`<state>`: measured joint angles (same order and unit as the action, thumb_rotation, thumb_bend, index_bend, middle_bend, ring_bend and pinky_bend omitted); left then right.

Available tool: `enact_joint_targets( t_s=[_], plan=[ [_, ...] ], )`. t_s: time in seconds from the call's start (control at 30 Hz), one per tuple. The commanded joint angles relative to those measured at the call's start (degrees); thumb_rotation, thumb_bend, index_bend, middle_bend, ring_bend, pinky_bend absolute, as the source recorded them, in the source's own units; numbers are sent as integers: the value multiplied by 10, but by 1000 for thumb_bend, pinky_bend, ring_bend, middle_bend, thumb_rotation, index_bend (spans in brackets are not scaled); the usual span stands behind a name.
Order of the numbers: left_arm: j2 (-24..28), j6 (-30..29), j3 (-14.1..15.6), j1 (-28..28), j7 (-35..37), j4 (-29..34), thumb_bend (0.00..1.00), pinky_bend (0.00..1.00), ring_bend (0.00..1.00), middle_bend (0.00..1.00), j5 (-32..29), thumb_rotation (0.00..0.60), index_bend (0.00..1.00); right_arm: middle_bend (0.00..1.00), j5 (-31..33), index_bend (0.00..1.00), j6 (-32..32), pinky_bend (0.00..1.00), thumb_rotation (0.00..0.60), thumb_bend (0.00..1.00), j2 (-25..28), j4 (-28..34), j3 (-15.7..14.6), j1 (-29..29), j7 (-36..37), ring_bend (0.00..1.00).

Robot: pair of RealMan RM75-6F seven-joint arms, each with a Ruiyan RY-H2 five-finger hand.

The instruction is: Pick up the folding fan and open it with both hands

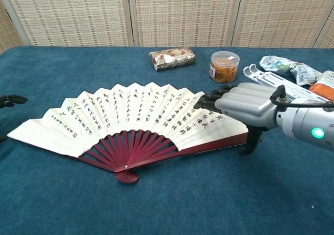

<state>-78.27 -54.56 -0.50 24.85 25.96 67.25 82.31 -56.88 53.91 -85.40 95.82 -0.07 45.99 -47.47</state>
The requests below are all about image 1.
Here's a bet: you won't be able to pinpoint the cream packet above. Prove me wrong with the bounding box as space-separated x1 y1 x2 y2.
314 70 334 87

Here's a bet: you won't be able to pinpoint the orange packet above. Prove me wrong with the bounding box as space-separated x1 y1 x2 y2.
309 83 334 102

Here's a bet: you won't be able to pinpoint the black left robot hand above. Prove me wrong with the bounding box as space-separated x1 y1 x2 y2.
0 95 29 109

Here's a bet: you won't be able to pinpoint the clear jar of rubber bands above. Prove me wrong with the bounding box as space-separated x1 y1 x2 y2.
208 51 241 84

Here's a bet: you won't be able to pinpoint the crumpled white printed bag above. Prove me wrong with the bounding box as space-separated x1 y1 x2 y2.
259 55 323 86

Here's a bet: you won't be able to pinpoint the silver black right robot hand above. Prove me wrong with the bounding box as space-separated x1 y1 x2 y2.
192 83 279 157

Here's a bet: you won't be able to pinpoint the black cable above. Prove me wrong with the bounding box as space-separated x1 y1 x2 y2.
270 85 334 108

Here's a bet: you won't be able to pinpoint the gold foil package red logos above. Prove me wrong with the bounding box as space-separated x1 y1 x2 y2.
149 46 197 72

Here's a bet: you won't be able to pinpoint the white plastic slotted rack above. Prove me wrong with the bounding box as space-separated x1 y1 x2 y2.
243 64 331 104

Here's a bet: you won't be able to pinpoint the paper folding fan red ribs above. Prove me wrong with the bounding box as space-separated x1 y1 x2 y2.
7 82 263 185

